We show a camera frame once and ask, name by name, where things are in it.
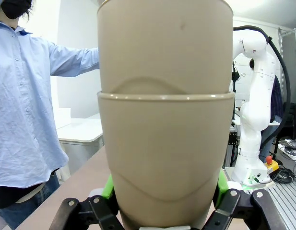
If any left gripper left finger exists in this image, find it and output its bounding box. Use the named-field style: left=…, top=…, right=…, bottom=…
left=48, top=173, right=125, bottom=230

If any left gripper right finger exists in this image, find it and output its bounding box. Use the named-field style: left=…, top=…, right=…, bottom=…
left=202, top=169, right=284, bottom=230

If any tan paper cup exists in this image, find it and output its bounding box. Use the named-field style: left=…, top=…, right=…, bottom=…
left=96, top=0, right=235, bottom=96
left=96, top=92, right=235, bottom=229

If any person's left forearm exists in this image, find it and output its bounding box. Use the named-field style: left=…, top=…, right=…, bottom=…
left=66, top=46, right=100, bottom=77

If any yellow red emergency stop button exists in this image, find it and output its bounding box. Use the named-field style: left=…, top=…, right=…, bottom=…
left=264, top=155, right=280, bottom=173

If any white rounded table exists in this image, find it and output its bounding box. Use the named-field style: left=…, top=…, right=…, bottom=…
left=56, top=113, right=105, bottom=173

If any black office chair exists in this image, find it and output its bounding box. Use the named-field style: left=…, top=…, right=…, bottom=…
left=276, top=102, right=296, bottom=154

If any person in blue shirt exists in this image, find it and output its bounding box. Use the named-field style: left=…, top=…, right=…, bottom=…
left=0, top=0, right=100, bottom=230

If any black tripod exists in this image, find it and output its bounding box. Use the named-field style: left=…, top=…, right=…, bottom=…
left=231, top=60, right=238, bottom=120

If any black face mask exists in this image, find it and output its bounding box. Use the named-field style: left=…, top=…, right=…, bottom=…
left=0, top=0, right=33, bottom=20

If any black cable bundle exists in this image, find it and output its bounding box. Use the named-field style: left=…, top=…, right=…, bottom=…
left=269, top=166, right=296, bottom=185

